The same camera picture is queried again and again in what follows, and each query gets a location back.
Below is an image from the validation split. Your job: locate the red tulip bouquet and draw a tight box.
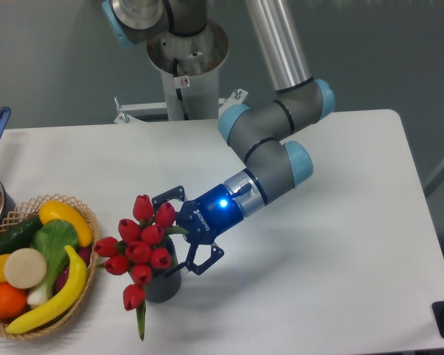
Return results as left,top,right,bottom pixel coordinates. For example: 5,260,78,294
94,195,175,340

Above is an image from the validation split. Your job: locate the beige round disc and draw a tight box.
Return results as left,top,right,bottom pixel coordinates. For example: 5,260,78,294
4,248,47,289

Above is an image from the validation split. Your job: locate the yellow squash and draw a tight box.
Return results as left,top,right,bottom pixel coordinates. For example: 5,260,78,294
38,200,93,248

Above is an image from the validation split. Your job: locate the orange fruit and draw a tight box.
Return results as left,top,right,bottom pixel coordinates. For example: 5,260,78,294
0,283,27,320

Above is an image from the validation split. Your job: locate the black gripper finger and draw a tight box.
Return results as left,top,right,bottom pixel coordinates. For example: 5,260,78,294
164,242,225,278
152,186,186,207

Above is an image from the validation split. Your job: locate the green cucumber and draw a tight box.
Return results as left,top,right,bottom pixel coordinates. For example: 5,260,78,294
0,215,42,255

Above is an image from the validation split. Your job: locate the woven wicker basket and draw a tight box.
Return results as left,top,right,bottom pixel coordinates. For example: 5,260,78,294
0,194,101,340

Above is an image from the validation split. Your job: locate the green bok choy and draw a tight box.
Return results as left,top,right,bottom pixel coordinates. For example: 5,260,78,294
27,219,78,308

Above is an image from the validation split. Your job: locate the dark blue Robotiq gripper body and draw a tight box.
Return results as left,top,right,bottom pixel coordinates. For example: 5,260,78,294
176,184,243,245

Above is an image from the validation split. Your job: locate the purple red vegetable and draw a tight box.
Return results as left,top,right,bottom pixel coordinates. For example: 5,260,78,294
54,247,92,294

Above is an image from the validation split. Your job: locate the yellow banana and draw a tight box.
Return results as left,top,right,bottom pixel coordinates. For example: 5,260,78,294
6,246,87,334

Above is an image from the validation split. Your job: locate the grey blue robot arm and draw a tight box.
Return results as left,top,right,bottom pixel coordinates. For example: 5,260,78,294
102,1,335,274

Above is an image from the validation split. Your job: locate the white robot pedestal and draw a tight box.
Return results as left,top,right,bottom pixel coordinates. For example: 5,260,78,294
112,18,251,125

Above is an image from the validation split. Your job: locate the dark grey ribbed vase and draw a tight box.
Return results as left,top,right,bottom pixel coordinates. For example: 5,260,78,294
145,237,182,303

